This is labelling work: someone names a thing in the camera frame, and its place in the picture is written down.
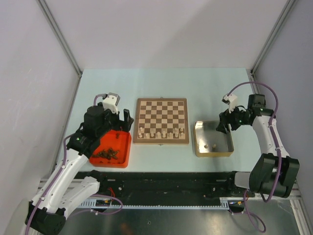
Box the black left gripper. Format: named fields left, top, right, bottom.
left=96, top=106, right=133, bottom=138

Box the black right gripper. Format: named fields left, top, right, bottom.
left=216, top=103, right=250, bottom=135

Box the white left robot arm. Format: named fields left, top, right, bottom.
left=24, top=104, right=134, bottom=235

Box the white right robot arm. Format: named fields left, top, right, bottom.
left=216, top=94, right=300, bottom=198

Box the pile of light chess pieces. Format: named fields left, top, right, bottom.
left=204, top=144, right=216, bottom=149

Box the wooden chess board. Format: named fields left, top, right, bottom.
left=133, top=97, right=189, bottom=145

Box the pile of dark chess pieces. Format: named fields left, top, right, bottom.
left=91, top=148, right=119, bottom=164

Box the orange plastic tray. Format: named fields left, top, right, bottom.
left=89, top=130, right=132, bottom=168

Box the gold metal tin tray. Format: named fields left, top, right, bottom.
left=193, top=121, right=234, bottom=158

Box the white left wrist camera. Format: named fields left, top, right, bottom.
left=102, top=93, right=120, bottom=114

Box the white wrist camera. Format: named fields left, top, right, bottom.
left=102, top=93, right=120, bottom=114
left=222, top=94, right=238, bottom=114

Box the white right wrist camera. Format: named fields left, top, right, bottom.
left=222, top=94, right=238, bottom=114

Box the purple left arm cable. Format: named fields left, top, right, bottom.
left=25, top=94, right=124, bottom=235

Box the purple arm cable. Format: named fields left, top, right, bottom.
left=227, top=82, right=282, bottom=233
left=25, top=94, right=124, bottom=235

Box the grey slotted cable duct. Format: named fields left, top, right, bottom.
left=77, top=198, right=244, bottom=210

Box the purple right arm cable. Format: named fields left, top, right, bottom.
left=227, top=82, right=282, bottom=233

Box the left aluminium frame post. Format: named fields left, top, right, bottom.
left=36, top=0, right=83, bottom=78

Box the aluminium frame post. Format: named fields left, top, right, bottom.
left=36, top=0, right=83, bottom=78
left=250, top=0, right=298, bottom=74

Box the right aluminium frame post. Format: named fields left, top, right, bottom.
left=250, top=0, right=298, bottom=74

